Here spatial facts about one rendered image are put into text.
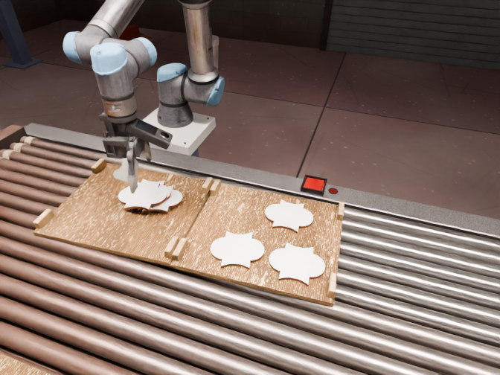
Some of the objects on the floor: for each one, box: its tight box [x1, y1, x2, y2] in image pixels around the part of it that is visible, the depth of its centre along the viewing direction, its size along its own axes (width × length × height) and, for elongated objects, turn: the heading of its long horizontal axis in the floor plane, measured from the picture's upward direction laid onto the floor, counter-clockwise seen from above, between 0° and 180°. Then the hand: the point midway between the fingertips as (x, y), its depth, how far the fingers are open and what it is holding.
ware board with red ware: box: [118, 25, 155, 41], centre depth 508 cm, size 50×50×28 cm
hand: (144, 177), depth 98 cm, fingers open, 14 cm apart
